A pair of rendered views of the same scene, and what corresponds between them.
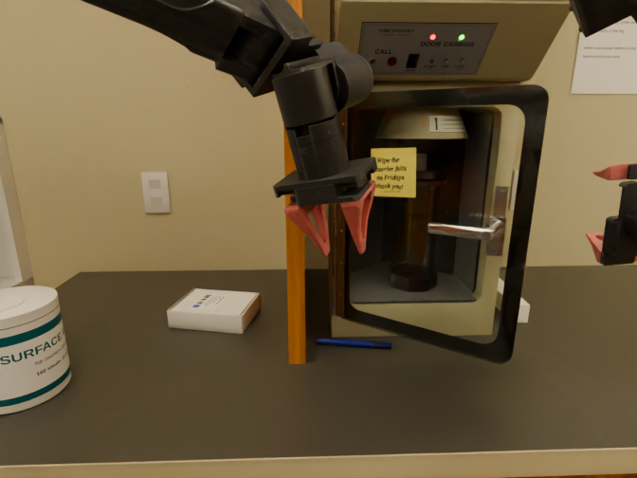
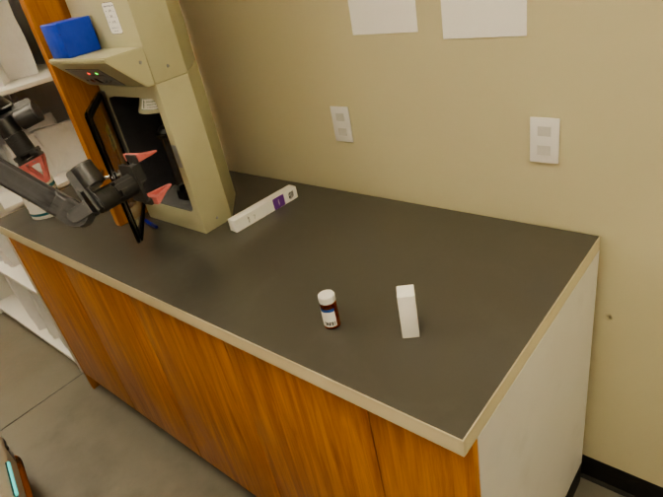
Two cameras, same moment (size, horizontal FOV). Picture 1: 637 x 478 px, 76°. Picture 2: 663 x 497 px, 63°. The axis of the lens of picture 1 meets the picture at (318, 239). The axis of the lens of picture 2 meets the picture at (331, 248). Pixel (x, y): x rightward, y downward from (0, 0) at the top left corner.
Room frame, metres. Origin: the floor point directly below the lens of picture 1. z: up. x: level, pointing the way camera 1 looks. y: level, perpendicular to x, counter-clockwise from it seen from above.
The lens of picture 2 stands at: (-0.03, -1.72, 1.68)
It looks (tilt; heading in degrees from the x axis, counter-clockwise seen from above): 30 degrees down; 47
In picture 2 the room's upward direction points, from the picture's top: 12 degrees counter-clockwise
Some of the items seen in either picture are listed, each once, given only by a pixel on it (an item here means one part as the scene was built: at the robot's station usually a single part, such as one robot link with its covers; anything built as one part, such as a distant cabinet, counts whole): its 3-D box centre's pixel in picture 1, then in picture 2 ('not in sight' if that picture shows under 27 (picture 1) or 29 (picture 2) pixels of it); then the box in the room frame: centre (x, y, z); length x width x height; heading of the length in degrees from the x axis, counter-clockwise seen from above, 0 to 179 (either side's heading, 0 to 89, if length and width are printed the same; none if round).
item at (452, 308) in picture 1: (421, 224); (118, 167); (0.63, -0.16, 1.19); 0.30 x 0.01 x 0.40; 56
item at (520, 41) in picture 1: (443, 41); (100, 72); (0.67, -0.19, 1.46); 0.32 x 0.11 x 0.10; 92
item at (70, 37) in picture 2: not in sight; (71, 37); (0.66, -0.10, 1.56); 0.10 x 0.10 x 0.09; 2
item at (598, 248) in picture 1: (612, 233); (154, 186); (0.58, -0.43, 1.19); 0.09 x 0.07 x 0.07; 3
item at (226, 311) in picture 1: (216, 309); not in sight; (0.80, 0.22, 0.96); 0.16 x 0.12 x 0.04; 80
